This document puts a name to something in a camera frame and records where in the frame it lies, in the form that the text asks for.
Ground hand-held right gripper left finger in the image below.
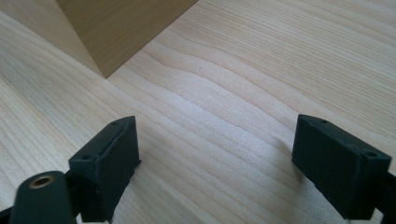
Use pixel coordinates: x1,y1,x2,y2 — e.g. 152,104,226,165
68,115,142,224

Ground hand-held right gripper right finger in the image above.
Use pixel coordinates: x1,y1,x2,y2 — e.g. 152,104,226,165
291,113,392,221

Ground wooden box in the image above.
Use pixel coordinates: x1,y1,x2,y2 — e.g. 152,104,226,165
0,0,199,79

